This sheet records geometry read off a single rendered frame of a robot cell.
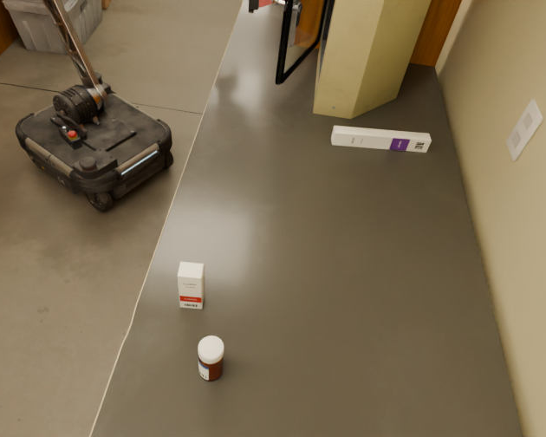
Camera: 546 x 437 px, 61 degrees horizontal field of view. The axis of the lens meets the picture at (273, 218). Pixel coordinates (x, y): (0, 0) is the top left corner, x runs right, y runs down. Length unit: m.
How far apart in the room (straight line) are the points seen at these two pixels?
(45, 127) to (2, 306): 0.87
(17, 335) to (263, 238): 1.29
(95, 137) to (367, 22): 1.50
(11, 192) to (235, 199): 1.65
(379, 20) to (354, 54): 0.10
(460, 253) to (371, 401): 0.42
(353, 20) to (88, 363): 1.48
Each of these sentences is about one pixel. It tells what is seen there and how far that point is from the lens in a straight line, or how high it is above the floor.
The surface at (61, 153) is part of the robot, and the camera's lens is 2.32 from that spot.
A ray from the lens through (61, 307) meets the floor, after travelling 2.07.
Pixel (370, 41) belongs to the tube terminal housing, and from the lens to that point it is 1.24.
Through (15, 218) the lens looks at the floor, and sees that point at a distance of 2.43.
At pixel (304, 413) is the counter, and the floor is 0.94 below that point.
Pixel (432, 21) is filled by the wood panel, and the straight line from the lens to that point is 1.65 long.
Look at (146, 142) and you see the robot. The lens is 2.31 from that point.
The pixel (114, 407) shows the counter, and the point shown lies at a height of 0.94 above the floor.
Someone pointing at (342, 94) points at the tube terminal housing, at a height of 1.02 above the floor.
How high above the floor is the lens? 1.71
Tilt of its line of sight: 49 degrees down
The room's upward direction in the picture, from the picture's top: 9 degrees clockwise
